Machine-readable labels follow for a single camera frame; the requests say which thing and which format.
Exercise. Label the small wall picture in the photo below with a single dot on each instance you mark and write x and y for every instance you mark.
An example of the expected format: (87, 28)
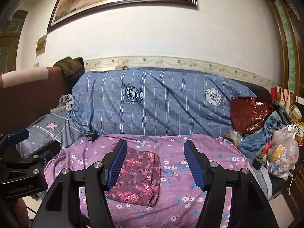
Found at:
(41, 44)

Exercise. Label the dark red headboard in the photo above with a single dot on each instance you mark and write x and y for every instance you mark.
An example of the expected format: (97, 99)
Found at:
(28, 94)

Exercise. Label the red paper gift bag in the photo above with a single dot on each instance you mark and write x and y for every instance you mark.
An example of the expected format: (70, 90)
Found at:
(283, 96)

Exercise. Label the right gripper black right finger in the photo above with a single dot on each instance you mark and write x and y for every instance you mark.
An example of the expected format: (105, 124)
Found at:
(249, 205)

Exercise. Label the red shiny plastic bag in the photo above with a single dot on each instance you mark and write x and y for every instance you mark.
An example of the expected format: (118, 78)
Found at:
(248, 114)

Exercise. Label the grey star pillow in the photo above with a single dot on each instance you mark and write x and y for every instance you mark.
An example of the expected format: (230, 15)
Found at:
(56, 126)

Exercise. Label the olive green cloth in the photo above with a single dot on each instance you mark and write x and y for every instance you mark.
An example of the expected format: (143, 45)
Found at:
(71, 67)

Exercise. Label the wooden door frame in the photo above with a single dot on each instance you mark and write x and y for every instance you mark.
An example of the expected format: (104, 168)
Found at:
(288, 18)

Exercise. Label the blue denim clothes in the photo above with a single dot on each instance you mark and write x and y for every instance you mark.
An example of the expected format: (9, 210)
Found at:
(253, 144)

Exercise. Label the translucent plastic bag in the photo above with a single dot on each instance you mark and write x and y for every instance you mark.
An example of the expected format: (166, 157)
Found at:
(283, 155)

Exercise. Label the purple floral bed sheet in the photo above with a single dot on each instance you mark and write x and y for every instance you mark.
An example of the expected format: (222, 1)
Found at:
(179, 201)

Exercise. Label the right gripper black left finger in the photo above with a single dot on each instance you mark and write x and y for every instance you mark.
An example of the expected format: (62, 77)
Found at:
(61, 205)

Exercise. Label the maroon floral small garment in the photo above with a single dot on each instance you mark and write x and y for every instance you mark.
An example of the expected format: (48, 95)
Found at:
(139, 179)

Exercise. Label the blue plaid quilt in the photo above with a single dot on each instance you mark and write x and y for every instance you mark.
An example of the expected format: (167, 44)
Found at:
(154, 102)

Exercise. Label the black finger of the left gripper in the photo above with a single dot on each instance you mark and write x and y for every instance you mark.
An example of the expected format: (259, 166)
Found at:
(17, 137)
(46, 152)

